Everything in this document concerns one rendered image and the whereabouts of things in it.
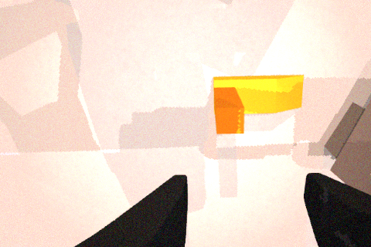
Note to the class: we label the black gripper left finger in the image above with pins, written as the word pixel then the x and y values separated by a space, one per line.
pixel 158 220

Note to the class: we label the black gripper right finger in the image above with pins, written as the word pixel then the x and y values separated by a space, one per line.
pixel 340 215

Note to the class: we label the tan wooden ramp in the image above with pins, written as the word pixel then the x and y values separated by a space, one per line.
pixel 350 143

